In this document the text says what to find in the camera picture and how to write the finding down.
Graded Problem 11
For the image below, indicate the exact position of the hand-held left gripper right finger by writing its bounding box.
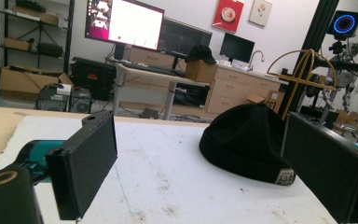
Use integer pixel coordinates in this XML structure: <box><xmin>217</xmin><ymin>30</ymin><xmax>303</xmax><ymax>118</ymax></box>
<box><xmin>280</xmin><ymin>111</ymin><xmax>358</xmax><ymax>224</ymax></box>

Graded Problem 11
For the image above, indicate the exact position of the closed cardboard box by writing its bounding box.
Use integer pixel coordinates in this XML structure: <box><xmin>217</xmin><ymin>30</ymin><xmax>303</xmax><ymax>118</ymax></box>
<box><xmin>185</xmin><ymin>59</ymin><xmax>219</xmax><ymax>84</ymax></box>

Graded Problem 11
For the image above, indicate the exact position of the open cardboard box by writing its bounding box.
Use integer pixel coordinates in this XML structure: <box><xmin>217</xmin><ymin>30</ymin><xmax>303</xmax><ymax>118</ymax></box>
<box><xmin>0</xmin><ymin>64</ymin><xmax>75</xmax><ymax>101</ymax></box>

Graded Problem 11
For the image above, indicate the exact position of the camera with blue ring light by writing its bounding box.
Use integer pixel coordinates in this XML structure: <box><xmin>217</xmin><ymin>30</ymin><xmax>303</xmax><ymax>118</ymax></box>
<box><xmin>325</xmin><ymin>9</ymin><xmax>358</xmax><ymax>42</ymax></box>

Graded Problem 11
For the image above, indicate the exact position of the black cap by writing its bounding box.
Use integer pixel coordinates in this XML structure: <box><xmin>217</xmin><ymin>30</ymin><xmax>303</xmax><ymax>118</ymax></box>
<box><xmin>185</xmin><ymin>44</ymin><xmax>217</xmax><ymax>65</ymax></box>

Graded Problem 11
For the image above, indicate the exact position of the grey computer tower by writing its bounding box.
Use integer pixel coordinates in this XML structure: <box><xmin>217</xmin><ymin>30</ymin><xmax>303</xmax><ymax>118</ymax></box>
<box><xmin>69</xmin><ymin>88</ymin><xmax>93</xmax><ymax>114</ymax></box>

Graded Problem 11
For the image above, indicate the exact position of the wide dark monitor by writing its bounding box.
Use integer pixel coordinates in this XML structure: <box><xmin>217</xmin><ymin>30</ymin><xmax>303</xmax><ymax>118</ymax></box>
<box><xmin>158</xmin><ymin>17</ymin><xmax>213</xmax><ymax>59</ymax></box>

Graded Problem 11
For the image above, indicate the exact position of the yellow wire hat stand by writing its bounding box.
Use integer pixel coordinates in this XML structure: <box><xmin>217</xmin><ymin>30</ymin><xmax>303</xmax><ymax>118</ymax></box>
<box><xmin>266</xmin><ymin>49</ymin><xmax>338</xmax><ymax>120</ymax></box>

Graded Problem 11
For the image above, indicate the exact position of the black beanie hat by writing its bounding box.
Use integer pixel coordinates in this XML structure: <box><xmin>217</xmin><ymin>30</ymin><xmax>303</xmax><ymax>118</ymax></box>
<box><xmin>199</xmin><ymin>102</ymin><xmax>296</xmax><ymax>187</ymax></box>

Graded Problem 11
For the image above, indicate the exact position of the beige framed picture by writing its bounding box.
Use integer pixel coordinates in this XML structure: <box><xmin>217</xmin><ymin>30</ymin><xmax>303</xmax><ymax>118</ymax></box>
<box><xmin>247</xmin><ymin>0</ymin><xmax>273</xmax><ymax>28</ymax></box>

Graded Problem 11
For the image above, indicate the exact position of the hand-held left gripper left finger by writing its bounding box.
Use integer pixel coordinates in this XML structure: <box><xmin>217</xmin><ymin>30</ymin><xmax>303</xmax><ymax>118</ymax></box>
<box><xmin>45</xmin><ymin>110</ymin><xmax>119</xmax><ymax>222</ymax></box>

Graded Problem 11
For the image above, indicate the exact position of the grey standing desk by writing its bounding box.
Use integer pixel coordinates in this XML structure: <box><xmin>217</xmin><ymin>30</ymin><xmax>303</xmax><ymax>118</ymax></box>
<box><xmin>106</xmin><ymin>57</ymin><xmax>211</xmax><ymax>121</ymax></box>

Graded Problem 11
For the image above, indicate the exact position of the black metal shelf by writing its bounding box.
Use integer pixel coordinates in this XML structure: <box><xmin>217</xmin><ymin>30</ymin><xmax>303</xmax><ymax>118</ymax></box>
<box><xmin>0</xmin><ymin>0</ymin><xmax>76</xmax><ymax>76</ymax></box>

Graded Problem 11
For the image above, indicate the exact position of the grey robot on stand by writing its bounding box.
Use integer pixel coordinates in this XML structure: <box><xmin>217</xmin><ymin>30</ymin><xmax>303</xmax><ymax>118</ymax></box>
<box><xmin>321</xmin><ymin>40</ymin><xmax>358</xmax><ymax>115</ymax></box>

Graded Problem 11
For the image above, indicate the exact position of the large lit monitor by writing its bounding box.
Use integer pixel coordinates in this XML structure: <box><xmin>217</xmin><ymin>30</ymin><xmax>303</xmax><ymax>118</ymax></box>
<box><xmin>84</xmin><ymin>0</ymin><xmax>166</xmax><ymax>51</ymax></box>

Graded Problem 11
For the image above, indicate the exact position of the black metal post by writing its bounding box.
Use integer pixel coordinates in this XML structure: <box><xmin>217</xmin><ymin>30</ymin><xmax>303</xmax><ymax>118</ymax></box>
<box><xmin>279</xmin><ymin>0</ymin><xmax>340</xmax><ymax>119</ymax></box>

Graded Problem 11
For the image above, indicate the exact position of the chrome faucet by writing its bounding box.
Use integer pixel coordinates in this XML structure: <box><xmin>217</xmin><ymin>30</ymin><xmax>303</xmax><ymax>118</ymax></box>
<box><xmin>247</xmin><ymin>49</ymin><xmax>266</xmax><ymax>72</ymax></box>

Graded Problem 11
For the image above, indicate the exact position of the black computer tower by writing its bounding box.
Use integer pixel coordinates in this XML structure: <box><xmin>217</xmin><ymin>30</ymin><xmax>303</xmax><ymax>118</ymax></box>
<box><xmin>34</xmin><ymin>83</ymin><xmax>73</xmax><ymax>112</ymax></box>

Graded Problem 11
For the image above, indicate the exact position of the red framed picture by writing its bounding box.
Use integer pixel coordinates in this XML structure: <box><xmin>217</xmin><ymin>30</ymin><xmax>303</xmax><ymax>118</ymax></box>
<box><xmin>211</xmin><ymin>0</ymin><xmax>245</xmax><ymax>35</ymax></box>

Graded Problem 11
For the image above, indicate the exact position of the black equipment case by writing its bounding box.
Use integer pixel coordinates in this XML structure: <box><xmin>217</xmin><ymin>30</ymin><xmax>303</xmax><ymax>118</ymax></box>
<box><xmin>69</xmin><ymin>56</ymin><xmax>117</xmax><ymax>102</ymax></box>

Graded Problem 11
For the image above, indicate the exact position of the small black monitor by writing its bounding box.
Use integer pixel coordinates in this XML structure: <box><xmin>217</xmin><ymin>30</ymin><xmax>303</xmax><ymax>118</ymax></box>
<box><xmin>219</xmin><ymin>32</ymin><xmax>256</xmax><ymax>64</ymax></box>

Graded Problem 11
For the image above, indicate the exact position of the wooden drawer cabinet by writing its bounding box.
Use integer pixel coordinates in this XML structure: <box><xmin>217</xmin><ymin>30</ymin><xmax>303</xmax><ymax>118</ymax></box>
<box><xmin>204</xmin><ymin>64</ymin><xmax>283</xmax><ymax>115</ymax></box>

